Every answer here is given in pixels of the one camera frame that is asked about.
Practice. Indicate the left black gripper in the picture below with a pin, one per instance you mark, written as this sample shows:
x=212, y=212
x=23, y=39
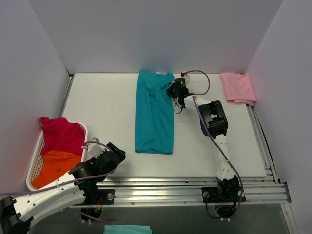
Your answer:
x=118, y=151

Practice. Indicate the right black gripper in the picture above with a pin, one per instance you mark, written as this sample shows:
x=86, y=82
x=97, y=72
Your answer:
x=172, y=90

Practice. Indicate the teal t-shirt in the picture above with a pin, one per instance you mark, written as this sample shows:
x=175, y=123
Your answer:
x=154, y=115

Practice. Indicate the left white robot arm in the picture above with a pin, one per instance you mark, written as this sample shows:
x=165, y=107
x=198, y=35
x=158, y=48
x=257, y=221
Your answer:
x=78, y=185

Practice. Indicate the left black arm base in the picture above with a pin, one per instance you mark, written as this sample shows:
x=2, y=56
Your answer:
x=100, y=197

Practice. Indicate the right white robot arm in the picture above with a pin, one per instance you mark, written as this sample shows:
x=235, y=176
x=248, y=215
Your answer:
x=214, y=125

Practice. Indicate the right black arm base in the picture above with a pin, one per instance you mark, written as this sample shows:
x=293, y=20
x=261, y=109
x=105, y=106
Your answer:
x=219, y=195

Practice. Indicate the folded pink t-shirt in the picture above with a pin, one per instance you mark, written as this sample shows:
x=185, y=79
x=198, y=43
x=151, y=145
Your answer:
x=238, y=88

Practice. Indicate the crimson red t-shirt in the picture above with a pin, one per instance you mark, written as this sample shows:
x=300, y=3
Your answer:
x=61, y=135

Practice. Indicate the orange t-shirt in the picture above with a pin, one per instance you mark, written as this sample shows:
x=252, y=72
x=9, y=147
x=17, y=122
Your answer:
x=55, y=164

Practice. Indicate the teal folded cloth bottom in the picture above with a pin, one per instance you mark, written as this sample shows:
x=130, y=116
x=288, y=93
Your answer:
x=127, y=229

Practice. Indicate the white perforated basket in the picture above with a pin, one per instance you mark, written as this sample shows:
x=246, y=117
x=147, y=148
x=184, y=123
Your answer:
x=37, y=157

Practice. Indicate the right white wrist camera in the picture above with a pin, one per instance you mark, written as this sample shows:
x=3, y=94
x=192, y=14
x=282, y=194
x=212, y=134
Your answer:
x=186, y=76

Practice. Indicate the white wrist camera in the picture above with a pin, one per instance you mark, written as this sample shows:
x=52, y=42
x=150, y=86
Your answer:
x=93, y=148
x=186, y=76

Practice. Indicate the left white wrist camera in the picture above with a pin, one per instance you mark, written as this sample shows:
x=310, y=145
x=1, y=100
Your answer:
x=93, y=148

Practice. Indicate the aluminium mounting rail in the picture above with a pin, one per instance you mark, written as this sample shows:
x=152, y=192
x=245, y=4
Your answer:
x=196, y=191

